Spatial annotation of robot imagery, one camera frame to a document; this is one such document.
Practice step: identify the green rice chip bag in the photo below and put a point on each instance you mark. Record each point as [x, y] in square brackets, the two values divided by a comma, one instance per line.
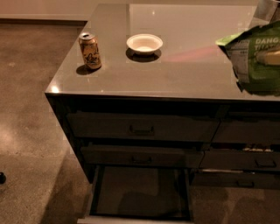
[255, 58]

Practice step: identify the dark drawer cabinet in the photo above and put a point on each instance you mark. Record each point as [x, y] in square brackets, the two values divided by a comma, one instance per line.
[188, 76]

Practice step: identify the top left drawer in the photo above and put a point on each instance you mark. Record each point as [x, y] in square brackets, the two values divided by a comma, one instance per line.
[146, 127]

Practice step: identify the middle left drawer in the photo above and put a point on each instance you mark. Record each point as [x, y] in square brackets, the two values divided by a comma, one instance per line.
[138, 155]

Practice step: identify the middle right drawer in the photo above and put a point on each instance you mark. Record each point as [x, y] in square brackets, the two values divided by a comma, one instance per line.
[241, 160]

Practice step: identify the top right drawer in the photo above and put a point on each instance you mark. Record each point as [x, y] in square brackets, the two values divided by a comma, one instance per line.
[248, 131]

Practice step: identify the small black floor object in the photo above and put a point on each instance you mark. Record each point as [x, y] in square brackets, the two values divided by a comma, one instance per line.
[2, 178]

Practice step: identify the orange soda can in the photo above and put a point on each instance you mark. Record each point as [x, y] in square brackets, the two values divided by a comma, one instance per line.
[90, 50]

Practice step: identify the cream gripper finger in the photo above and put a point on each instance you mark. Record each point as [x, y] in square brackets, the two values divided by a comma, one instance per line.
[269, 57]

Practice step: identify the open bottom left drawer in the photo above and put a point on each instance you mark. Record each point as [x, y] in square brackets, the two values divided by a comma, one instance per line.
[138, 195]

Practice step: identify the white paper bowl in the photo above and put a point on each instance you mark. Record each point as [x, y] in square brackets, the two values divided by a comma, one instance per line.
[144, 44]

